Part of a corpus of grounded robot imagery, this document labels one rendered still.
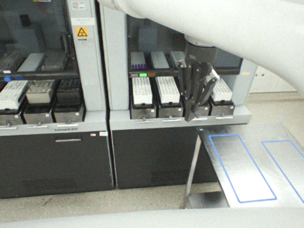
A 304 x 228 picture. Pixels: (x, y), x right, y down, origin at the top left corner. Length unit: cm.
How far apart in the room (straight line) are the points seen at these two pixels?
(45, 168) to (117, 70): 79
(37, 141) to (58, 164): 22
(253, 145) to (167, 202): 90
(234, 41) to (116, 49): 95
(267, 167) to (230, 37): 85
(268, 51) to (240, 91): 123
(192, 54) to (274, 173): 66
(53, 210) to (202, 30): 173
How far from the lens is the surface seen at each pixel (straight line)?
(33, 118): 134
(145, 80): 139
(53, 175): 167
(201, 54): 55
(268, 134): 122
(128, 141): 139
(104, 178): 165
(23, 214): 194
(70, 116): 129
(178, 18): 29
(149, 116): 127
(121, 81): 124
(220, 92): 136
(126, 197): 183
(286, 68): 22
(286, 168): 110
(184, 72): 63
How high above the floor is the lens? 154
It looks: 38 degrees down
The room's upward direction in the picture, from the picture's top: 2 degrees clockwise
